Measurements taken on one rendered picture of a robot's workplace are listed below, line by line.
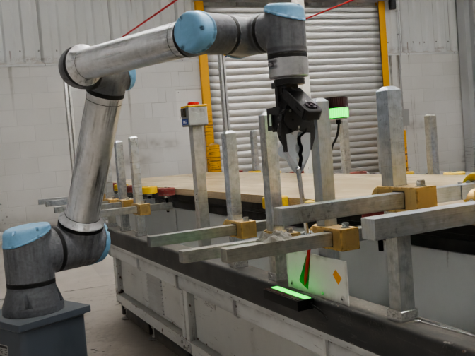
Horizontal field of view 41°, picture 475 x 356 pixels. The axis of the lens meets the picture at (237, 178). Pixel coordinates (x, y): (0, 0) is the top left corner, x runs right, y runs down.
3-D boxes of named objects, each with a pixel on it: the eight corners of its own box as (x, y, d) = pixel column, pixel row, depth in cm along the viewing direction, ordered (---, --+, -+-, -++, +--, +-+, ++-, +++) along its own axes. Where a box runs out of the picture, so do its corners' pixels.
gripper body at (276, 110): (295, 132, 150) (291, 81, 149) (314, 131, 142) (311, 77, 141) (266, 134, 146) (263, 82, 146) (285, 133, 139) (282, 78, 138)
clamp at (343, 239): (341, 252, 139) (340, 229, 139) (309, 245, 151) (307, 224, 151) (362, 248, 142) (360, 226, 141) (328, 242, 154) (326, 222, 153)
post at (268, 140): (277, 289, 169) (264, 111, 167) (271, 287, 172) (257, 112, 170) (288, 287, 171) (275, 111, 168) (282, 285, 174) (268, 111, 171)
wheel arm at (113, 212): (76, 222, 265) (75, 212, 265) (74, 222, 268) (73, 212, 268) (173, 210, 284) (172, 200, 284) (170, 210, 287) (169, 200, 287)
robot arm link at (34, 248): (-4, 282, 200) (-9, 227, 199) (45, 271, 212) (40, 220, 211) (20, 287, 189) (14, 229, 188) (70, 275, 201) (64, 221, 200)
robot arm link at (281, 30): (279, 9, 149) (313, 1, 142) (282, 62, 150) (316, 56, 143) (252, 5, 142) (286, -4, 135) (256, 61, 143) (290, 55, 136)
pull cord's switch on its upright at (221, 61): (235, 198, 442) (222, 40, 436) (225, 197, 455) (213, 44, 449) (244, 197, 445) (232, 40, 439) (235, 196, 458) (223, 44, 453)
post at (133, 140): (139, 243, 282) (129, 135, 279) (136, 242, 285) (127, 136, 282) (146, 241, 283) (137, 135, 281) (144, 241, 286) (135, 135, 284)
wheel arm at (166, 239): (151, 250, 175) (150, 235, 175) (147, 248, 179) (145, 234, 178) (285, 230, 194) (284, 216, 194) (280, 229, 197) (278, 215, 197)
